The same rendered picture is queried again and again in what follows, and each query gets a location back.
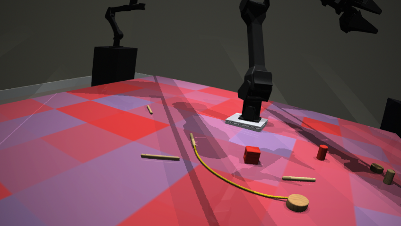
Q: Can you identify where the round wooden button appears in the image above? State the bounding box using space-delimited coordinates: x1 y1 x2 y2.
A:
286 194 309 212

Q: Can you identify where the dark brown wooden disc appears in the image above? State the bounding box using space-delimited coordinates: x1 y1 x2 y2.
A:
370 163 384 174

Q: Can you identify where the short brown wooden cylinder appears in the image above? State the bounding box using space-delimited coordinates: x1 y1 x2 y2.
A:
383 169 395 185

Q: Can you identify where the dark red cylinder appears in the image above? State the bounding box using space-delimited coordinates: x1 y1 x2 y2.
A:
316 145 328 161

